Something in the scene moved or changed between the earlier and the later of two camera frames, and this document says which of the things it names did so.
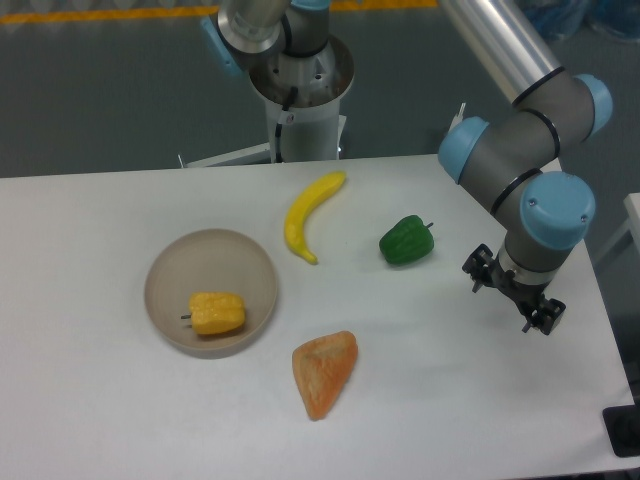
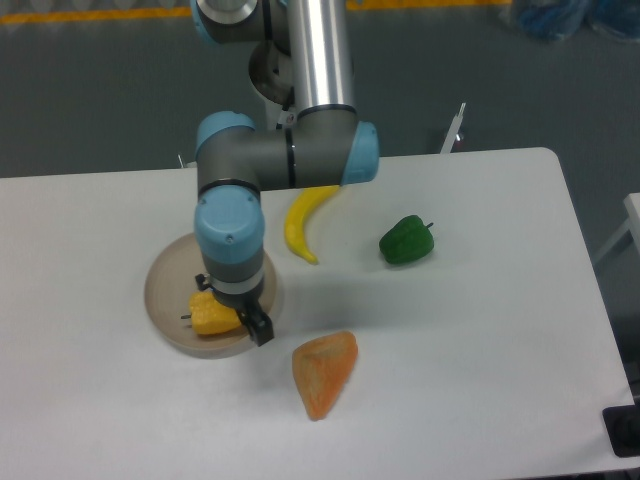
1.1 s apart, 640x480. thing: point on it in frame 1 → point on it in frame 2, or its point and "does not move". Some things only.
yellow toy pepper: [213, 312] does not move
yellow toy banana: [302, 205] does not move
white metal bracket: [458, 118] does not move
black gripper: [544, 318] → [246, 306]
